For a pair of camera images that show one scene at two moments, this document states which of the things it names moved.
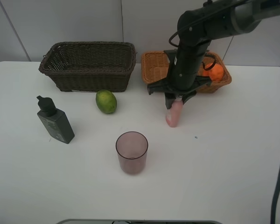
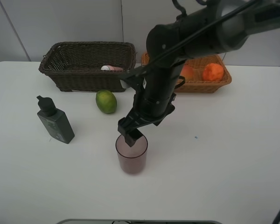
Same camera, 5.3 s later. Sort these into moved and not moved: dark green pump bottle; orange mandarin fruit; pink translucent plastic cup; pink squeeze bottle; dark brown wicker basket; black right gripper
Moved: black right gripper; pink squeeze bottle
Not moved: pink translucent plastic cup; dark green pump bottle; orange mandarin fruit; dark brown wicker basket
